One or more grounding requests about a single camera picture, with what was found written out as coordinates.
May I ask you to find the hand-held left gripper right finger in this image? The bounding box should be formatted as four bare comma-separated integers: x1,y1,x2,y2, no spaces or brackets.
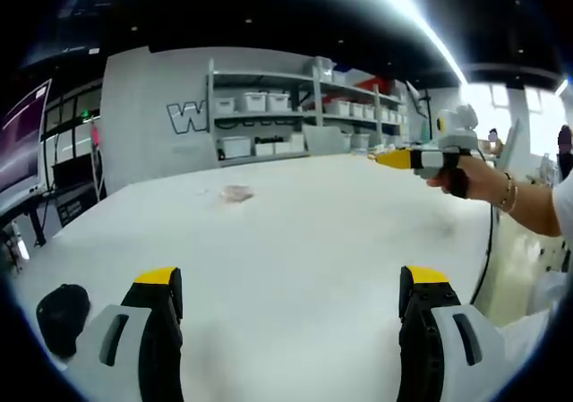
398,265,509,402

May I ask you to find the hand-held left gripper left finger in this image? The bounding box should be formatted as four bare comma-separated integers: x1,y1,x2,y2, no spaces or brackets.
66,266,184,402

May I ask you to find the clear resealable bag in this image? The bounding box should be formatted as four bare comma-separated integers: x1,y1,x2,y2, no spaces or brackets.
218,184,257,205

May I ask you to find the person's right hand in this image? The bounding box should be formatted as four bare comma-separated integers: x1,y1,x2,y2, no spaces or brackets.
424,154,505,210

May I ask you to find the white articulated stand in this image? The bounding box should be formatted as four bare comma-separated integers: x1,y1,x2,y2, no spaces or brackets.
405,79,435,141

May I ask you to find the black cap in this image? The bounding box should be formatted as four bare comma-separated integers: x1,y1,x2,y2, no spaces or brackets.
35,283,93,359

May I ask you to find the grey leaning panel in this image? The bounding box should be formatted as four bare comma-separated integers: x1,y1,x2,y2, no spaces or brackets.
302,123,354,156

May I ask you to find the red and blue panel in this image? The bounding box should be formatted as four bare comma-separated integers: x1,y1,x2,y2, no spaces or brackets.
347,74,396,91

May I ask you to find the ceiling light strip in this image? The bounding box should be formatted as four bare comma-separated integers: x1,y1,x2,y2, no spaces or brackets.
388,0,470,86

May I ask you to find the grey shelving unit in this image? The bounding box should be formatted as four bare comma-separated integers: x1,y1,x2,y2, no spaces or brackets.
206,56,412,165

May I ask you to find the person's white shirt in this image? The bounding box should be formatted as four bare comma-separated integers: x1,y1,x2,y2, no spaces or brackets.
500,180,573,376

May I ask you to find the group of white storage bins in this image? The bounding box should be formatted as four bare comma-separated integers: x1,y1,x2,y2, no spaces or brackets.
213,90,405,158

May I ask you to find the background work table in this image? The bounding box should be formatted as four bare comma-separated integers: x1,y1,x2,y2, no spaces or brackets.
0,181,105,252

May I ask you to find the glass partition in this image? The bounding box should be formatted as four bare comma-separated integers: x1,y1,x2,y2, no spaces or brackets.
41,78,105,162

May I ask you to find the reddish monitor screen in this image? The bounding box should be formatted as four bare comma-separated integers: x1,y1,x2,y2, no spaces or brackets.
0,78,53,198

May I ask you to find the gold bracelet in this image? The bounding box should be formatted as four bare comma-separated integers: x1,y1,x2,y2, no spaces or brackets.
499,171,520,214

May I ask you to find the black cable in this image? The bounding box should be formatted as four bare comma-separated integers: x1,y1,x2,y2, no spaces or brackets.
467,146,500,307

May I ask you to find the wall letter sign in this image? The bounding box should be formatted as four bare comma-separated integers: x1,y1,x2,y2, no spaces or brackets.
165,100,212,135

